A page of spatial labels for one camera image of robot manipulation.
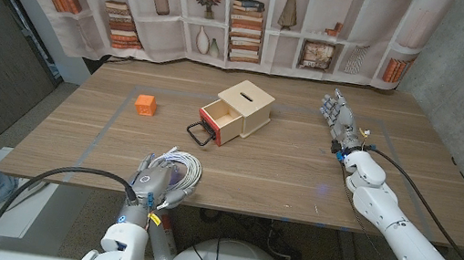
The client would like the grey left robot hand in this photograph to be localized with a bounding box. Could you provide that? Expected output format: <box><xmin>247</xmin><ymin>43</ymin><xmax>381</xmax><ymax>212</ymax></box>
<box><xmin>123</xmin><ymin>148</ymin><xmax>201</xmax><ymax>215</ymax></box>

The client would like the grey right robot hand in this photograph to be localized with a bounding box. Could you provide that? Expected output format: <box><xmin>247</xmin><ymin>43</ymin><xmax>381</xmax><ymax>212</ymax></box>
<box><xmin>313</xmin><ymin>87</ymin><xmax>371</xmax><ymax>159</ymax></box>

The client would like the white Ethernet cable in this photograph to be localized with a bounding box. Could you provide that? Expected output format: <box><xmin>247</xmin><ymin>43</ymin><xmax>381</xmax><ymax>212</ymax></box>
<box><xmin>144</xmin><ymin>143</ymin><xmax>207</xmax><ymax>198</ymax></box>

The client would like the orange block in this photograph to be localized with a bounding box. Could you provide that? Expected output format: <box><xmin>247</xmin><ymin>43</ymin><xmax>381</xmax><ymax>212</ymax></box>
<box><xmin>132</xmin><ymin>93</ymin><xmax>160</xmax><ymax>119</ymax></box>

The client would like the white cylinder with orange label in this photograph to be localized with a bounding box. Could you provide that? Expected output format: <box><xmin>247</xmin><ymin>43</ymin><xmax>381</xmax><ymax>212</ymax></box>
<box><xmin>142</xmin><ymin>210</ymin><xmax>183</xmax><ymax>260</ymax></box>

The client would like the wooden box with slot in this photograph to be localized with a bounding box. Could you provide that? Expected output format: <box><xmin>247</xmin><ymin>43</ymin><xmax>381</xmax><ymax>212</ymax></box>
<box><xmin>211</xmin><ymin>76</ymin><xmax>278</xmax><ymax>143</ymax></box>

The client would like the printed bookshelf backdrop cloth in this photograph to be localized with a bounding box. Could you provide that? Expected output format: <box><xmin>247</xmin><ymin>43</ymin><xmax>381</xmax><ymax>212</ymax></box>
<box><xmin>0</xmin><ymin>0</ymin><xmax>455</xmax><ymax>112</ymax></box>

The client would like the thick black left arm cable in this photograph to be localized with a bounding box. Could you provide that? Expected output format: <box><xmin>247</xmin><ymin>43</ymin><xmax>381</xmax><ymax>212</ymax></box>
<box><xmin>0</xmin><ymin>153</ymin><xmax>142</xmax><ymax>260</ymax></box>

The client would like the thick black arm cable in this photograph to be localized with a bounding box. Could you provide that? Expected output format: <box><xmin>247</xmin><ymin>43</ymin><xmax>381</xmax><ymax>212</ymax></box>
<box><xmin>350</xmin><ymin>144</ymin><xmax>464</xmax><ymax>260</ymax></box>
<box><xmin>0</xmin><ymin>153</ymin><xmax>142</xmax><ymax>260</ymax></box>

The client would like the red-front wooden drawer, black handle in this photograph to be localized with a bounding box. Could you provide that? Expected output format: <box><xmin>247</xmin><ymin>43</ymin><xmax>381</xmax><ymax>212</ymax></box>
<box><xmin>184</xmin><ymin>94</ymin><xmax>248</xmax><ymax>153</ymax></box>

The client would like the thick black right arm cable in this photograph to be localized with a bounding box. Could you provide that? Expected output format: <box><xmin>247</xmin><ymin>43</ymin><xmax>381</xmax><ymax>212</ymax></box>
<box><xmin>350</xmin><ymin>144</ymin><xmax>464</xmax><ymax>260</ymax></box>

